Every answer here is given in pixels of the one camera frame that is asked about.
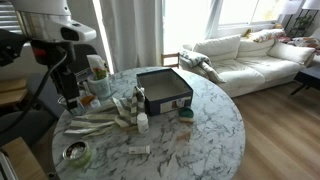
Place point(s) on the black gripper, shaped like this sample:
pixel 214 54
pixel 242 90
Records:
pixel 68 81

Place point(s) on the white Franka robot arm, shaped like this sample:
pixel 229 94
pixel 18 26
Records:
pixel 50 23

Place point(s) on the white pill bottle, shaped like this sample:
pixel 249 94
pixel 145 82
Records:
pixel 142 124

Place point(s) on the orange snack packets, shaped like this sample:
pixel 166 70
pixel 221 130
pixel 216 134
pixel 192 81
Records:
pixel 87 100

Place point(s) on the small white jar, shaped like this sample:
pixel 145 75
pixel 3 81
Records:
pixel 95 103

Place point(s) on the grey white striped cloth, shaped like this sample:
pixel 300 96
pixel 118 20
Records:
pixel 100 117

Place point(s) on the dark grey chair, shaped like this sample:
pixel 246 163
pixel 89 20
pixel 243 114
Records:
pixel 43 90
pixel 20 128

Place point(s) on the wooden bench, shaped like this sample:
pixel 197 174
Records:
pixel 13 91

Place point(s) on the light wooden furniture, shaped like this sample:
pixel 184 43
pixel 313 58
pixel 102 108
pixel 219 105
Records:
pixel 23 163

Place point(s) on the small white tube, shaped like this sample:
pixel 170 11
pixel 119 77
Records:
pixel 139 150

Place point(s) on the dark blue cardboard box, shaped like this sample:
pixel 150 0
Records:
pixel 156 107

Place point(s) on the white curtain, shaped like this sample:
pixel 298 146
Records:
pixel 133 33

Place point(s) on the wooden chair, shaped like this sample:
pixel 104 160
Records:
pixel 170 56

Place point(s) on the white window blinds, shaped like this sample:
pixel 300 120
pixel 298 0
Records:
pixel 6 16

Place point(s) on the green sponge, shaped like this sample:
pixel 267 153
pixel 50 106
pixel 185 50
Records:
pixel 185 113

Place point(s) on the small wooden block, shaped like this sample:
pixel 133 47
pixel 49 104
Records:
pixel 184 136

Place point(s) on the grey white throw blanket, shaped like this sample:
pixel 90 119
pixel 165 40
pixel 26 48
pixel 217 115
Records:
pixel 200 63

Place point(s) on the white sofa cushion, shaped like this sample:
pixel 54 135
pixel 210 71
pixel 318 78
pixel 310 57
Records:
pixel 290 52
pixel 256 48
pixel 218 48

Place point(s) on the white sofa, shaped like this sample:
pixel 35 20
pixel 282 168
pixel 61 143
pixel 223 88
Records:
pixel 260 71

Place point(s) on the floral patterned pillow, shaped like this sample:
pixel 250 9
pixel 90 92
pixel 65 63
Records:
pixel 266 35

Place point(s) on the black coffee table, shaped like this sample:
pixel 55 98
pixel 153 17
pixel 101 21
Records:
pixel 308 78

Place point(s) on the white lamp shade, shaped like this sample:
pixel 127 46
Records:
pixel 311 4
pixel 291 6

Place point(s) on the black plant stand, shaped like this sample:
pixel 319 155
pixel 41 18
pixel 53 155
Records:
pixel 301 23

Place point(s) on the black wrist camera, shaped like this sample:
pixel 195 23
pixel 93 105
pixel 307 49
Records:
pixel 11 46

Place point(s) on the white window frame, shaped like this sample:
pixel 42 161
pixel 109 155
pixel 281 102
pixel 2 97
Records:
pixel 246 25

